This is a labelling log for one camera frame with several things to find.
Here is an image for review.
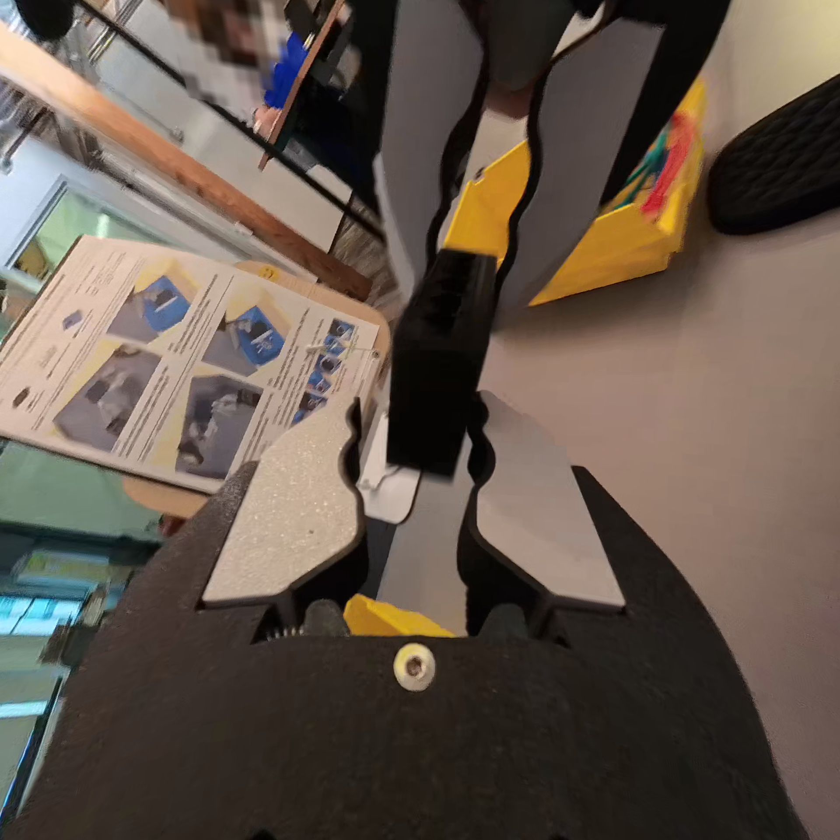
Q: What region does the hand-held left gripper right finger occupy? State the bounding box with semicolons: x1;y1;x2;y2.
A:
457;390;626;631

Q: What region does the black mesh cushion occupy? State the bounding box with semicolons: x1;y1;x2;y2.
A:
707;71;840;236

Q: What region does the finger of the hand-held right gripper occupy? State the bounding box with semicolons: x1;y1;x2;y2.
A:
374;0;492;309
504;18;661;309

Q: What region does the green ethernet cable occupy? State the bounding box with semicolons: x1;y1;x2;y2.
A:
616;131;677;207

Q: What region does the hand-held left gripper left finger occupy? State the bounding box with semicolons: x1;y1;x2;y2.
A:
200;395;368;631

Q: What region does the brown wooden rail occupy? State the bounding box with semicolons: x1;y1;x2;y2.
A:
0;23;373;303

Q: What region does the white sign stand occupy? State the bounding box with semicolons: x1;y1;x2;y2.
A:
354;412;422;526

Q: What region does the wooden board with instruction sheet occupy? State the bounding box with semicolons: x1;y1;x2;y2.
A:
0;235;392;521

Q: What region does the black-framed wooden table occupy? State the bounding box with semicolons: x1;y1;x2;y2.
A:
79;0;388;240

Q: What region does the red ethernet cable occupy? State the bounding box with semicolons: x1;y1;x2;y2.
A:
640;108;698;219

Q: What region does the black network switch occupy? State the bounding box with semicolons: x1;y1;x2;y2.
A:
386;248;498;479

